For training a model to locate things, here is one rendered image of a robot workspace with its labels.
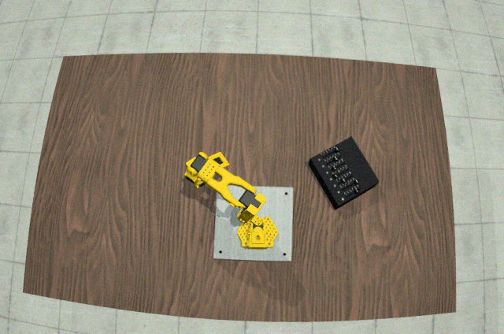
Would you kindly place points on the black lighting desk panel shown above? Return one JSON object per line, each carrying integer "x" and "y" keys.
{"x": 340, "y": 183}

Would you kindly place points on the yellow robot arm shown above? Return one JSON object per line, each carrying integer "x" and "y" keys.
{"x": 251, "y": 225}

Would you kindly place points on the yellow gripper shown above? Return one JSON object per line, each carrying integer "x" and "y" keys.
{"x": 219, "y": 158}

